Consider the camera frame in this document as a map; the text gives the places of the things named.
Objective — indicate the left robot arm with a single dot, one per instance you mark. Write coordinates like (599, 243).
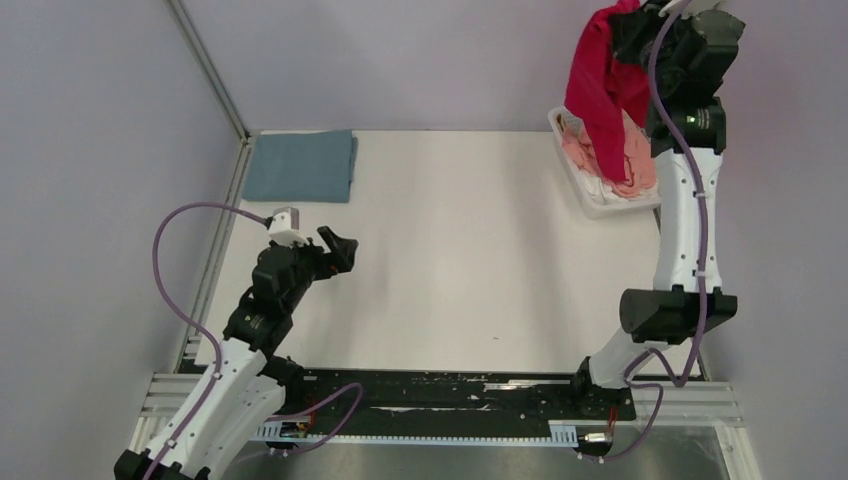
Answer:
(246, 383)

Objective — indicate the red t shirt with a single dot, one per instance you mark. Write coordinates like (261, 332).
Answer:
(601, 91)

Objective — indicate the white t shirt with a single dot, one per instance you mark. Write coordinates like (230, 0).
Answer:
(600, 192)

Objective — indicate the aluminium frame rail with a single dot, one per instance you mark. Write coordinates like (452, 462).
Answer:
(699, 404)

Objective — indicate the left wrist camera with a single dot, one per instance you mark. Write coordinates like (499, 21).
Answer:
(283, 228)

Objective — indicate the white slotted cable duct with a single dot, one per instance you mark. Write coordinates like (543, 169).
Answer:
(559, 435)

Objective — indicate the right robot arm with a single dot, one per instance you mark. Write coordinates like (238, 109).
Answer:
(687, 127)

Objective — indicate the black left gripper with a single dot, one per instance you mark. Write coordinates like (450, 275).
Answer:
(328, 266)

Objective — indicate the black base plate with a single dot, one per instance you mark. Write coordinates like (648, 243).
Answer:
(412, 403)

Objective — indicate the white plastic laundry basket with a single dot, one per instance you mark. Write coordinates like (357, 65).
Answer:
(590, 208)

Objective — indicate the pink t shirt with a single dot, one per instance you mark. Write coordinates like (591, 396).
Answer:
(641, 176)

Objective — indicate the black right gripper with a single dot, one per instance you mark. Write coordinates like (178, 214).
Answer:
(627, 29)

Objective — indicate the beige garment in basket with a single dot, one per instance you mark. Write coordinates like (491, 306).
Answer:
(569, 122)

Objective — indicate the folded blue t shirt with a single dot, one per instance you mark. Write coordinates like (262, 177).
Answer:
(306, 167)

